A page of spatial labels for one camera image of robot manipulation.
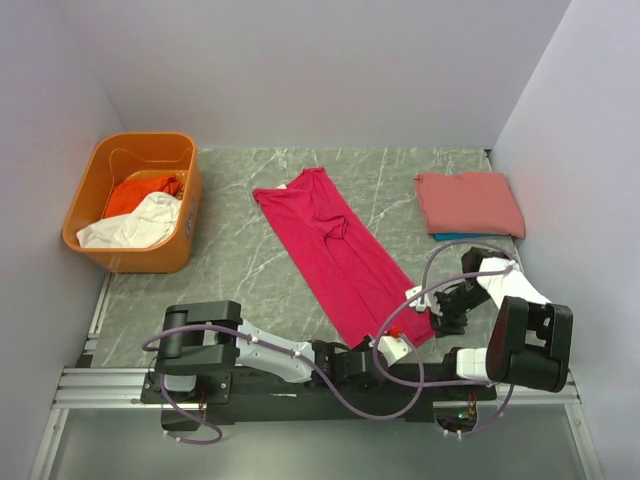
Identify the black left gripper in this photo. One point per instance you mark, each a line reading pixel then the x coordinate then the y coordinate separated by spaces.
pixel 361 361

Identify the magenta t shirt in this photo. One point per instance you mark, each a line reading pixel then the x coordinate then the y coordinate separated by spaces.
pixel 356 282

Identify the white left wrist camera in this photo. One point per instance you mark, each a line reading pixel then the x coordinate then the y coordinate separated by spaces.
pixel 391 349

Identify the orange plastic laundry basket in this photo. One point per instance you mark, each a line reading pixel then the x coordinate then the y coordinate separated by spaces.
pixel 130 155

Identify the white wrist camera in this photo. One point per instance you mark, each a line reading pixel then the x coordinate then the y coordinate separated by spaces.
pixel 391 349
pixel 419 301

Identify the aluminium frame rail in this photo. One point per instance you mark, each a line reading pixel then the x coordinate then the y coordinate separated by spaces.
pixel 98 429

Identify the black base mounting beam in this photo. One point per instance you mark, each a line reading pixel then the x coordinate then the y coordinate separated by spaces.
pixel 243 394

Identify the orange t shirt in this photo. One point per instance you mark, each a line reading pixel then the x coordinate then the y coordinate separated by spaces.
pixel 126 196

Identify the folded salmon pink t shirt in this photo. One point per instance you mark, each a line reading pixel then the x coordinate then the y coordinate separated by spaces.
pixel 469 203

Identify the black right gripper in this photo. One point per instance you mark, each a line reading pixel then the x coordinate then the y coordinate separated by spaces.
pixel 451 310

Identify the folded blue t shirt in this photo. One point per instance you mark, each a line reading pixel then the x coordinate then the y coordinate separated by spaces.
pixel 459 236

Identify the white t shirt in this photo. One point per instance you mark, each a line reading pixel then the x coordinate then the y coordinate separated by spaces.
pixel 151 222

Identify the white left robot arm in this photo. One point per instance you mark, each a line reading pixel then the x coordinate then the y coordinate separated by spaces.
pixel 199 340

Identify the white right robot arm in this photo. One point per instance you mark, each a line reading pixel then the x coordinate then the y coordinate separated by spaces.
pixel 531 339

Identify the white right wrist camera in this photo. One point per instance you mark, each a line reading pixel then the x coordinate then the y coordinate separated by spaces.
pixel 419 301

